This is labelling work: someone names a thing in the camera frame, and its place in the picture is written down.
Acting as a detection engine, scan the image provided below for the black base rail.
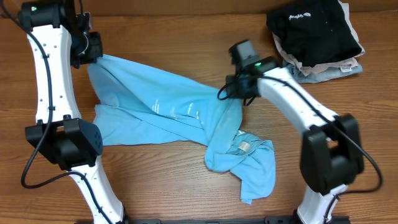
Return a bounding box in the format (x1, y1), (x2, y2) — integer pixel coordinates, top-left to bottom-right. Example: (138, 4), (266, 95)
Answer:
(74, 215), (352, 224)

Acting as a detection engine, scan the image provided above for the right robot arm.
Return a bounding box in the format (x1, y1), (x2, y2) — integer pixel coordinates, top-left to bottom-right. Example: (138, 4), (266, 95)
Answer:
(224, 40), (364, 224)

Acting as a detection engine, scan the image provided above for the black folded shirt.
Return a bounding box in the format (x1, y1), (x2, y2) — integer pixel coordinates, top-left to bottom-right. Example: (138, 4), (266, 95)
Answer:
(266, 0), (363, 68)

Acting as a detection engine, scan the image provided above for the beige folded shirt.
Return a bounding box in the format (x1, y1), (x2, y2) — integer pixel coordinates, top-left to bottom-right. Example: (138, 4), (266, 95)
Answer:
(272, 1), (366, 77)

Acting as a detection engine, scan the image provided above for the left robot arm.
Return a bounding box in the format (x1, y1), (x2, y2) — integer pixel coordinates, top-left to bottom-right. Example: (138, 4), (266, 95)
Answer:
(18, 1), (130, 223)

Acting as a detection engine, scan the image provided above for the brown cardboard backboard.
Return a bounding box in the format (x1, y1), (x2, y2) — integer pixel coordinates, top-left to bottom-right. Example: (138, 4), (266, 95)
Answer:
(4, 0), (397, 16)

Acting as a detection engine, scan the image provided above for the light blue t-shirt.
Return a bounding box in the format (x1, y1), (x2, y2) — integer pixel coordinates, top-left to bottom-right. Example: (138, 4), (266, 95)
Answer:
(88, 55), (276, 204)

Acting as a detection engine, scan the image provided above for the grey-blue folded shirt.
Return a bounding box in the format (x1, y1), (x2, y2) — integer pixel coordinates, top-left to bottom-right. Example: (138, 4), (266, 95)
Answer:
(282, 60), (363, 83)

